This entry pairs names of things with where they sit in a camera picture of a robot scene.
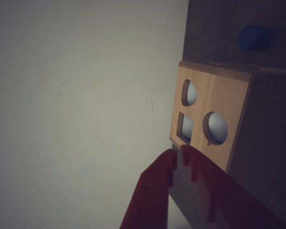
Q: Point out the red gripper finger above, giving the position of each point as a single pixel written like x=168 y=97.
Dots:
x=224 y=198
x=152 y=190

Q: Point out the blue cylinder block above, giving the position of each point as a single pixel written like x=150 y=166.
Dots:
x=253 y=37

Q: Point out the wooden shape sorter box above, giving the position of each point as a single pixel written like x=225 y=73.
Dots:
x=219 y=95

